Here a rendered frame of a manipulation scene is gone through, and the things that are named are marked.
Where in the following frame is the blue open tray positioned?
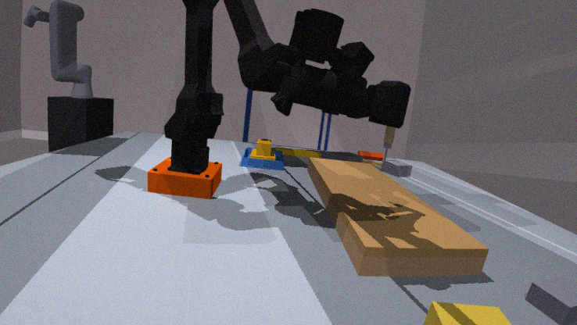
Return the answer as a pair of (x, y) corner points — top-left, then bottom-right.
(241, 147), (285, 171)

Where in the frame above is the tan wooden floor panel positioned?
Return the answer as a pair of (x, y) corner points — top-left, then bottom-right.
(307, 157), (489, 277)

